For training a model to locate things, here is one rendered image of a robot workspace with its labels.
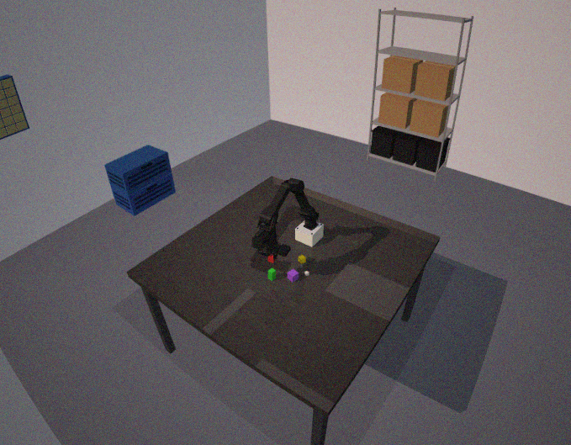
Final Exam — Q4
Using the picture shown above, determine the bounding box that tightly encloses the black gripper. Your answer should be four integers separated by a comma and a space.
251, 234, 291, 261

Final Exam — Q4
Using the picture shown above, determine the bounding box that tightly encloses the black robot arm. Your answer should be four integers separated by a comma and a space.
252, 178, 319, 257

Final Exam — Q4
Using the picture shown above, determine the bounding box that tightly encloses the purple block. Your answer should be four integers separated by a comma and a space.
288, 269, 299, 282

